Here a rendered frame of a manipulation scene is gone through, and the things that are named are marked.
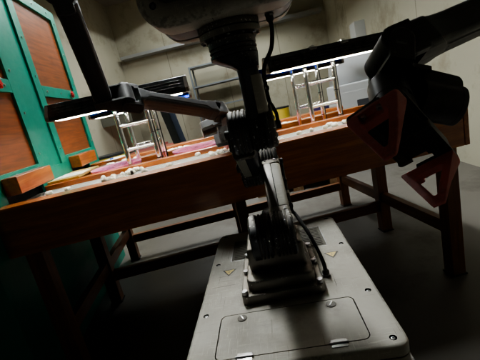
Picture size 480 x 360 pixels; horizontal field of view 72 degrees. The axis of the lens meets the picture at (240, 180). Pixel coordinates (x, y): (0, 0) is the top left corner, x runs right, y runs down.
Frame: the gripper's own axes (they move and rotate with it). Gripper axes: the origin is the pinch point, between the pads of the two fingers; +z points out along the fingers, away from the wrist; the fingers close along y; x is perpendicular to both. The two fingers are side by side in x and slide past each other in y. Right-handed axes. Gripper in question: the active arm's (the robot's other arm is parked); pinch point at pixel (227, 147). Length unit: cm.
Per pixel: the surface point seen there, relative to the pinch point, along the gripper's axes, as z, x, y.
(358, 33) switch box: 196, -270, -244
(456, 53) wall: 73, -87, -213
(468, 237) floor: 47, 61, -113
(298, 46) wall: 358, -451, -235
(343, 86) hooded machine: 151, -145, -156
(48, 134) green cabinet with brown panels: 11, -43, 89
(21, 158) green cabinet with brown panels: -9, -14, 90
